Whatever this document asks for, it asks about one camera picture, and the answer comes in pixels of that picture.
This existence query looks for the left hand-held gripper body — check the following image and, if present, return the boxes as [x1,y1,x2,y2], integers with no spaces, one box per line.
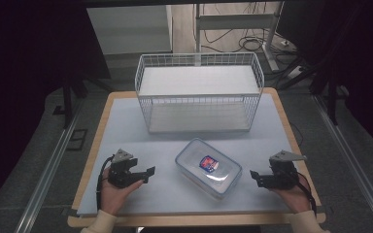
[107,148,144,189]

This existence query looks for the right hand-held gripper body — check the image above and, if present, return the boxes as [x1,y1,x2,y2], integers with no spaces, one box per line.
[259,149,308,191]

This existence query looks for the person's left hand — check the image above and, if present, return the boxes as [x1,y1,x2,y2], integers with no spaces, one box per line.
[99,167,145,216]

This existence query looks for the person's right hand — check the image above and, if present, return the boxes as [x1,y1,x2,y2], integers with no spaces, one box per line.
[270,173,313,216]

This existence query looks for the pale blue table mat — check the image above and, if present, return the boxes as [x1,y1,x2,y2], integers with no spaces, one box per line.
[76,92,319,217]

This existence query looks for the clear plastic food container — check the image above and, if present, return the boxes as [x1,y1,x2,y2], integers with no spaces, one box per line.
[174,137,244,201]

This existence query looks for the black metal stand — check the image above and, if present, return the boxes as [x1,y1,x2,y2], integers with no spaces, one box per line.
[51,72,113,130]

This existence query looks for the white power strip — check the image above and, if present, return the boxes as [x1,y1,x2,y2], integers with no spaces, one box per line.
[286,65,306,81]

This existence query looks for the dark curtain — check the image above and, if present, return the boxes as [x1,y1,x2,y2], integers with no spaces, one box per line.
[0,0,111,221]
[276,0,373,159]

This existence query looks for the white cabinet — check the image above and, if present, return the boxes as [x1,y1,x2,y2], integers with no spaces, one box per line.
[86,4,174,56]

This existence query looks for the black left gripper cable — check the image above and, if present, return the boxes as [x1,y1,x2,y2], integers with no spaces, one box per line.
[95,155,116,212]

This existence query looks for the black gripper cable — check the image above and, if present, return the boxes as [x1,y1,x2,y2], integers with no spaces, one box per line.
[294,170,319,217]
[95,155,116,212]

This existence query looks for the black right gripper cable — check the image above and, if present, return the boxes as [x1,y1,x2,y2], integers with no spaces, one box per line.
[294,170,319,217]

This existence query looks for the black rectangular floor frame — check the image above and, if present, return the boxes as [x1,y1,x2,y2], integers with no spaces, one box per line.
[65,128,88,151]

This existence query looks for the aluminium floor rail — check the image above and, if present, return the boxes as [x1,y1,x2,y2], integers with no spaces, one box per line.
[14,96,86,233]
[312,93,373,233]

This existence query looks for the white wire shelf rack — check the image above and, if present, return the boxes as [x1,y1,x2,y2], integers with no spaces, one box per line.
[134,51,266,135]

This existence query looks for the black floor cables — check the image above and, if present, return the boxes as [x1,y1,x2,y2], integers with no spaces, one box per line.
[192,3,305,82]

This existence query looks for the white metal desk frame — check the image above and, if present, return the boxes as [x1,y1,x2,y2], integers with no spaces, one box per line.
[193,1,286,73]

